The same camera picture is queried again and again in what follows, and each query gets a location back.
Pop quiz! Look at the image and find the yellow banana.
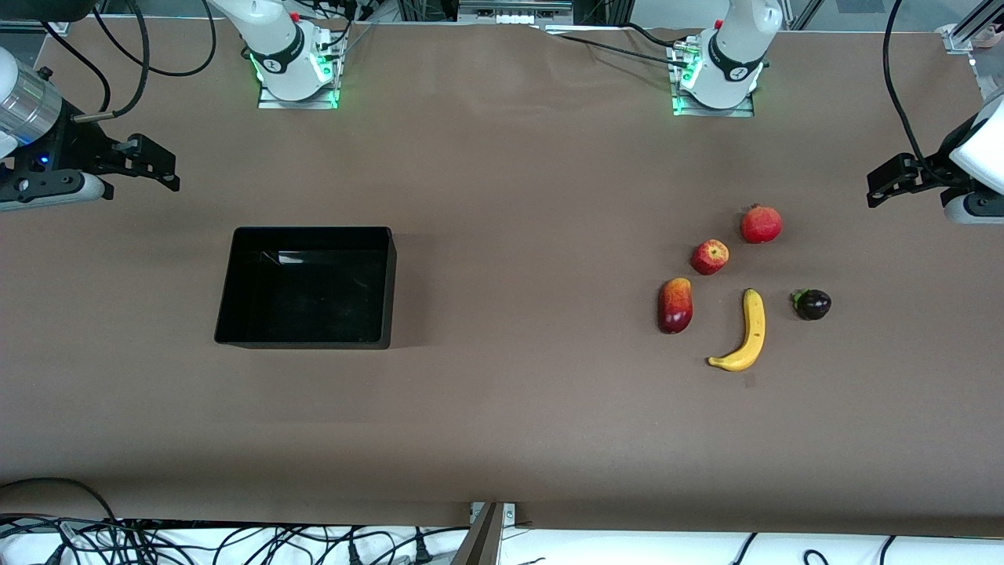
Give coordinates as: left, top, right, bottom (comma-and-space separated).
708, 288, 766, 373

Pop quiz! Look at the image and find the red apple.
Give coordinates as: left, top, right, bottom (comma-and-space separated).
691, 239, 730, 276

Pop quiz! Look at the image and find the black plastic box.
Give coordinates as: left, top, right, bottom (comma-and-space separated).
213, 227, 398, 350

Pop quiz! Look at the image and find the red pomegranate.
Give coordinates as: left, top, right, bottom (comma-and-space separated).
740, 203, 784, 245

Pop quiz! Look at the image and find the dark purple eggplant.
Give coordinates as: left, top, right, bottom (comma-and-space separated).
791, 288, 833, 322

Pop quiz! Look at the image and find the red yellow mango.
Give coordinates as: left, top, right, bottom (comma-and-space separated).
657, 277, 694, 335

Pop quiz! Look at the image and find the white power strip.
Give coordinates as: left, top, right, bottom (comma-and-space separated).
457, 0, 575, 26

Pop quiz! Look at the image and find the dark metal beam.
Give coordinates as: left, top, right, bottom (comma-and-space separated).
451, 502, 507, 565

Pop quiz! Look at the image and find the thick black gripper cable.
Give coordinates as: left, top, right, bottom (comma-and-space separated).
883, 0, 942, 177
73, 0, 150, 123

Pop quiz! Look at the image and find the thin black cable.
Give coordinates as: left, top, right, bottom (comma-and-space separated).
43, 22, 112, 112

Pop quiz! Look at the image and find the aluminium frame corner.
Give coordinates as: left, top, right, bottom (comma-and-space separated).
0, 20, 71, 36
941, 0, 1004, 56

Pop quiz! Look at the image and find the black looping cable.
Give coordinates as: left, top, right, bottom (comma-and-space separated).
93, 0, 218, 78

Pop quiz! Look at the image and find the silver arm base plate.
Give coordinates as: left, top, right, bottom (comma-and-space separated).
671, 43, 756, 118
257, 31, 340, 110

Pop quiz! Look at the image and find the black base cable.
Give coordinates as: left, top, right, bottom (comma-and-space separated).
541, 24, 699, 67

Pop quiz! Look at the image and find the black arcing cable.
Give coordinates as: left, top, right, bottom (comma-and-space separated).
0, 477, 118, 523

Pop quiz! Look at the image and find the black cable tangle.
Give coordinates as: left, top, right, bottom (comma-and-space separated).
0, 514, 471, 565

